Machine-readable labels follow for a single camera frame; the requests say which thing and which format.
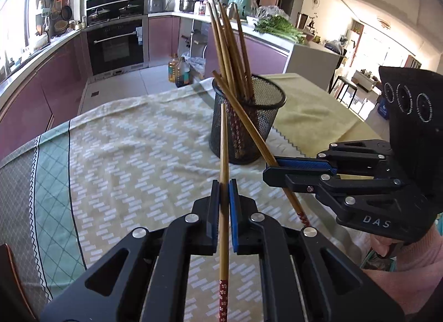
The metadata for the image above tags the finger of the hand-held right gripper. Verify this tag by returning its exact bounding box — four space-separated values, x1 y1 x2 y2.
274 139 394 175
262 166 429 237

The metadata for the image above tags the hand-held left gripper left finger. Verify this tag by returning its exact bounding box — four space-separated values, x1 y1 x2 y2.
40 179 221 322

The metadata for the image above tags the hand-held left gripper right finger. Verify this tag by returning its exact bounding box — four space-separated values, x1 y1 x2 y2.
228 179 405 322

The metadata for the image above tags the black mesh utensil holder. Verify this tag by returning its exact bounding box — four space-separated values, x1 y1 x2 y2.
209 74 288 166

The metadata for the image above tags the person's right forearm pink sleeve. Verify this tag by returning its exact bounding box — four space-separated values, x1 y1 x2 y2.
360 221 443 322

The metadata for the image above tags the person's right hand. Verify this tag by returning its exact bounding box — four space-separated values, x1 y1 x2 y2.
369 234 399 261

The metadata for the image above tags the plain yellow tablecloth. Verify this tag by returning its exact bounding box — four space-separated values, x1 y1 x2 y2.
259 73 382 157

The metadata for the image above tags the blue bin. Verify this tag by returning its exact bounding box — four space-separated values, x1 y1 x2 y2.
377 98 392 119

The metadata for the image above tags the dark stool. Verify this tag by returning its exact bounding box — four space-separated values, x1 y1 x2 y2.
330 75 361 109

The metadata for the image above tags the green beige patterned tablecloth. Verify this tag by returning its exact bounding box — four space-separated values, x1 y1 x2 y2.
0 81 375 322

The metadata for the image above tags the purple island cabinet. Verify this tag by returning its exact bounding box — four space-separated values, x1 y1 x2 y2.
204 27 290 78

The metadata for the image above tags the bunch of green vegetables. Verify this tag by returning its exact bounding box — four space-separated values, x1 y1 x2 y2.
254 15 307 45

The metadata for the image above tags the dark cooking oil bottle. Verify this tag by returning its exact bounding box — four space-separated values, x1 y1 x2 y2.
175 57 191 88

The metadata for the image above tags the clear plastic bag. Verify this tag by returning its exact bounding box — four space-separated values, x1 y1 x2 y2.
189 57 207 81

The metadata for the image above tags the teal pot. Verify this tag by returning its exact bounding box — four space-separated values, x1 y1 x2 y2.
228 0 257 19

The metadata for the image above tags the narrow purple kitchen cabinet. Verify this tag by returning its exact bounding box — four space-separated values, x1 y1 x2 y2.
148 16 181 67

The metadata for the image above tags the black built-in oven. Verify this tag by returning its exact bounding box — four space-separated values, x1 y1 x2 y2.
85 19 146 78

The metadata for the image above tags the steel cooking pot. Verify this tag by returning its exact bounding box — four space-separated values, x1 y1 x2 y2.
178 0 200 13

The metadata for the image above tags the long purple kitchen cabinet row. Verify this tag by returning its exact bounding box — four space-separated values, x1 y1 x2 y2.
0 28 91 161

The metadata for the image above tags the brown wooden chair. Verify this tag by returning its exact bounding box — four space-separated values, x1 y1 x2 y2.
0 243 37 322

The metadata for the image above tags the black cooktop with pans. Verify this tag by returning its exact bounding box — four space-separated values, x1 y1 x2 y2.
85 0 146 27

